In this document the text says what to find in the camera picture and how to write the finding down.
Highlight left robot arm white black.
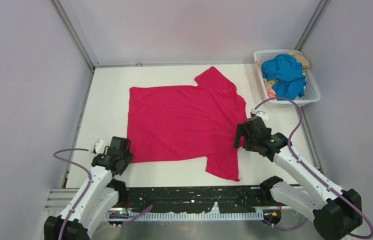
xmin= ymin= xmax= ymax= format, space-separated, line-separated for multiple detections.
xmin=43 ymin=136 xmax=134 ymax=240

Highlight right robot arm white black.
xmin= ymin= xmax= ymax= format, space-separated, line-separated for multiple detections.
xmin=233 ymin=115 xmax=363 ymax=240

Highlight salmon pink t shirt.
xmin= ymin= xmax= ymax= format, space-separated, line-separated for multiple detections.
xmin=267 ymin=88 xmax=277 ymax=98

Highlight beige t shirt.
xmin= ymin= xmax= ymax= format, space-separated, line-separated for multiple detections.
xmin=254 ymin=49 xmax=310 ymax=92

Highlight blue t shirt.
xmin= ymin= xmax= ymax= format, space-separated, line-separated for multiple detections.
xmin=261 ymin=54 xmax=307 ymax=100

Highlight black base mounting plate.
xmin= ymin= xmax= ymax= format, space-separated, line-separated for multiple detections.
xmin=115 ymin=185 xmax=280 ymax=214

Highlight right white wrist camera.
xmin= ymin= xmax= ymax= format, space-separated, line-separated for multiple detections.
xmin=250 ymin=110 xmax=269 ymax=120

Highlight aluminium frame rail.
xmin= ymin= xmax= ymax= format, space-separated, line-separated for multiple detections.
xmin=44 ymin=187 xmax=348 ymax=212

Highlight white slotted cable duct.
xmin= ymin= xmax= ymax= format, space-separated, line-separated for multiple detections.
xmin=56 ymin=211 xmax=267 ymax=222

